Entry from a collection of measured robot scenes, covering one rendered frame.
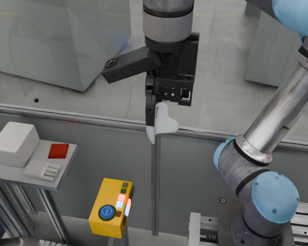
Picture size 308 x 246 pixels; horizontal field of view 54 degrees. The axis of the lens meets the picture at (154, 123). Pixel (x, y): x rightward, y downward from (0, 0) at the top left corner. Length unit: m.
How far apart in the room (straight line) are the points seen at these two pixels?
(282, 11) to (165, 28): 0.16
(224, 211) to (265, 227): 0.20
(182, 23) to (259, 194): 0.50
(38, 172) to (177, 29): 1.04
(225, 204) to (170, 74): 0.62
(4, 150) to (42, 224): 0.99
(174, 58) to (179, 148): 0.89
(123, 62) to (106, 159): 1.05
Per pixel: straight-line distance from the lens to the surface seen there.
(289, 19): 0.38
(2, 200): 1.31
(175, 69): 0.51
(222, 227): 1.00
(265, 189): 0.82
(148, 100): 0.51
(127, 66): 0.51
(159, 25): 0.45
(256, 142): 0.84
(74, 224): 2.21
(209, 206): 1.71
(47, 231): 2.24
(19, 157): 1.39
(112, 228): 0.97
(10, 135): 1.43
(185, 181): 1.54
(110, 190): 1.01
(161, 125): 0.55
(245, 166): 0.86
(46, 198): 1.67
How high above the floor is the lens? 1.91
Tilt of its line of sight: 44 degrees down
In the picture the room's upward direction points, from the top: straight up
